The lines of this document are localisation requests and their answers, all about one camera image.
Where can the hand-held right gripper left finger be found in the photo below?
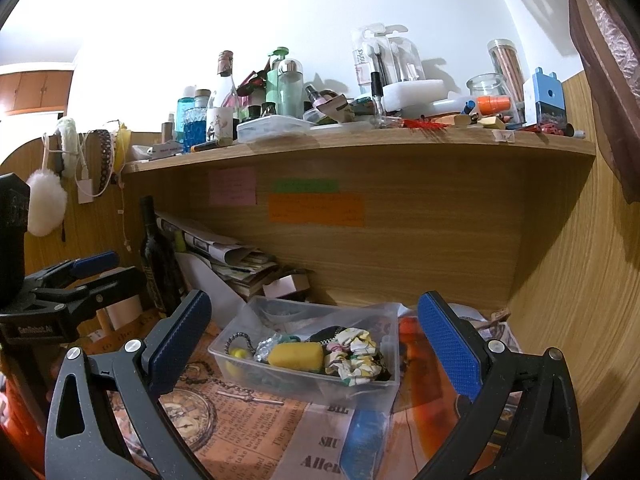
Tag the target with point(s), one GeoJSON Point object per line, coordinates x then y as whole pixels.
{"type": "Point", "coordinates": [182, 340]}

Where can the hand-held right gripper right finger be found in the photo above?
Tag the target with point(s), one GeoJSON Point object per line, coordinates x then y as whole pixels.
{"type": "Point", "coordinates": [450, 345]}

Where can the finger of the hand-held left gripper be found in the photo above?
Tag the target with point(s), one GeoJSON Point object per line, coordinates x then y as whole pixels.
{"type": "Point", "coordinates": [92, 262]}
{"type": "Point", "coordinates": [117, 282]}

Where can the yellow ball toy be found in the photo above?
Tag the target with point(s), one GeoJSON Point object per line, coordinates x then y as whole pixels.
{"type": "Point", "coordinates": [239, 354]}

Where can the silver wrapper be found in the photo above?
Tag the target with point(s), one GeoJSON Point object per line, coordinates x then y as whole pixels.
{"type": "Point", "coordinates": [265, 350]}

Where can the floral fabric scrunchie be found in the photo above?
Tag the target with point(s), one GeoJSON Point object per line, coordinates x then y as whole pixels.
{"type": "Point", "coordinates": [357, 355]}

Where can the yellow green sponge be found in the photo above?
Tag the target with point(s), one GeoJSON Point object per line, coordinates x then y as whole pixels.
{"type": "Point", "coordinates": [295, 356]}

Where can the clear plastic box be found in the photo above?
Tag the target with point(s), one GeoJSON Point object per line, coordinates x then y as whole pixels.
{"type": "Point", "coordinates": [310, 385]}

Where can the dark wine bottle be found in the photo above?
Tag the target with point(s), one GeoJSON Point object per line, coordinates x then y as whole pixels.
{"type": "Point", "coordinates": [160, 270]}

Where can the orange plastic sheet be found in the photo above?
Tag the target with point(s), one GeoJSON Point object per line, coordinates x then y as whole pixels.
{"type": "Point", "coordinates": [430, 385]}

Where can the white paper sheet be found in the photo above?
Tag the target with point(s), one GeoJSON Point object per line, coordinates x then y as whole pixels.
{"type": "Point", "coordinates": [210, 282]}

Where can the newspaper print tablecloth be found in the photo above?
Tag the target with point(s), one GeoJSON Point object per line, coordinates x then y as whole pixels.
{"type": "Point", "coordinates": [200, 410]}

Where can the white fluffy puff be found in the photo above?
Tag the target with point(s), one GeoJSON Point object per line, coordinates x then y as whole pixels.
{"type": "Point", "coordinates": [45, 205]}

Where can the stack of newspapers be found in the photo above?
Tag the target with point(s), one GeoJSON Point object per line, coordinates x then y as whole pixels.
{"type": "Point", "coordinates": [235, 265]}

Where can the studded headband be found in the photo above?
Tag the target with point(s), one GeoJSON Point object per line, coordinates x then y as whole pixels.
{"type": "Point", "coordinates": [104, 160]}

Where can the small white cardboard box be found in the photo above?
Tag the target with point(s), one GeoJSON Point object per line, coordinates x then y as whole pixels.
{"type": "Point", "coordinates": [287, 286]}

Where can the yellow hair band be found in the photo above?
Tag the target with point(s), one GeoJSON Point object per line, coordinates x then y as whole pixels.
{"type": "Point", "coordinates": [122, 147]}

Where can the white fuzzy headband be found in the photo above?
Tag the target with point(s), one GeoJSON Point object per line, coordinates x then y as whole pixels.
{"type": "Point", "coordinates": [68, 145]}

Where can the white toy plane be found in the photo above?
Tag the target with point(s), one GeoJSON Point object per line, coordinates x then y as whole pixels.
{"type": "Point", "coordinates": [166, 150]}

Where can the pink sticky note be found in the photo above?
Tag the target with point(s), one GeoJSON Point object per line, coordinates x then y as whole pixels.
{"type": "Point", "coordinates": [232, 187]}

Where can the wooden shelf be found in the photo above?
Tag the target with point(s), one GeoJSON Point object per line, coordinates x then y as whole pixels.
{"type": "Point", "coordinates": [425, 190]}

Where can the blue patterned glass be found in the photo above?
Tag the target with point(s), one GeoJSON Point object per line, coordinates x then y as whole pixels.
{"type": "Point", "coordinates": [195, 132]}

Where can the black marker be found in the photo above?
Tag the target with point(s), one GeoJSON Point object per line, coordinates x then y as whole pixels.
{"type": "Point", "coordinates": [212, 145]}

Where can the blue mouthwash bottle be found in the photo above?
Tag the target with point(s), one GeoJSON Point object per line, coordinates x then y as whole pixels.
{"type": "Point", "coordinates": [185, 105]}

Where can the orange sticky note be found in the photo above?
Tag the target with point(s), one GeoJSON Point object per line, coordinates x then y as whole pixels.
{"type": "Point", "coordinates": [315, 210]}

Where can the white printed mug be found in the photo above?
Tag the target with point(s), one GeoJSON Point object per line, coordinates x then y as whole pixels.
{"type": "Point", "coordinates": [220, 124]}

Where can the green sticky note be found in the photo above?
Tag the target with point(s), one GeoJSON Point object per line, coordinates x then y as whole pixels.
{"type": "Point", "coordinates": [305, 186]}

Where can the white lidded plastic tray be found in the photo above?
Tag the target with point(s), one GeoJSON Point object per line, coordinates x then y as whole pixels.
{"type": "Point", "coordinates": [272, 129]}

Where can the red feathery item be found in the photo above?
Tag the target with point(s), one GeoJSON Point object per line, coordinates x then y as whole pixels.
{"type": "Point", "coordinates": [420, 125]}

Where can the clear bottle with foil top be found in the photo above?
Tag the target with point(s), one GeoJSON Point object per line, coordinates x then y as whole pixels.
{"type": "Point", "coordinates": [226, 65]}

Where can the orange cap marker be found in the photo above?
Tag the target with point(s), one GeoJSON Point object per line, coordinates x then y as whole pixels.
{"type": "Point", "coordinates": [492, 104]}

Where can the green pump bottle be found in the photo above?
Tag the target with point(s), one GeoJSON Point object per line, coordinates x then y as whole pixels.
{"type": "Point", "coordinates": [272, 82]}

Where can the white foam block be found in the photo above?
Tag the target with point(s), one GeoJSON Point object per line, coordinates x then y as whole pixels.
{"type": "Point", "coordinates": [417, 94]}

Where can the frosted bottle with silver cap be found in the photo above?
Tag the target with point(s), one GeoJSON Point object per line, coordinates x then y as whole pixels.
{"type": "Point", "coordinates": [290, 90]}

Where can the clear tube with black cap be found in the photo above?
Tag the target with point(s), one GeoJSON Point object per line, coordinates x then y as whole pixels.
{"type": "Point", "coordinates": [377, 95]}

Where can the glass jar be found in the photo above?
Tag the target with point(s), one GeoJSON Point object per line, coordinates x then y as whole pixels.
{"type": "Point", "coordinates": [487, 85]}

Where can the brown pouch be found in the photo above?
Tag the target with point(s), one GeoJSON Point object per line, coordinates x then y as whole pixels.
{"type": "Point", "coordinates": [335, 107]}

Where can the blue box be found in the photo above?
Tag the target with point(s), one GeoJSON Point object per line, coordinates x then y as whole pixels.
{"type": "Point", "coordinates": [549, 97]}

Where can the small spray bottle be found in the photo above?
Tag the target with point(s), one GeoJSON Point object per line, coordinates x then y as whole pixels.
{"type": "Point", "coordinates": [314, 97]}

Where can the clear pencil tube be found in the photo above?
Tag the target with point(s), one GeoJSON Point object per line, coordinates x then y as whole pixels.
{"type": "Point", "coordinates": [507, 65]}

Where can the clear toothbrush blister pack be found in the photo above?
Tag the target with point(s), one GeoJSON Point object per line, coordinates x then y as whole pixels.
{"type": "Point", "coordinates": [395, 55]}

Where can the brown curtain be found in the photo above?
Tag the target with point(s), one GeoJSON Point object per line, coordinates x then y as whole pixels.
{"type": "Point", "coordinates": [610, 85]}

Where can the wooden wall cabinet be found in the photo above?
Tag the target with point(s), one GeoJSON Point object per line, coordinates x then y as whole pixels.
{"type": "Point", "coordinates": [35, 92]}

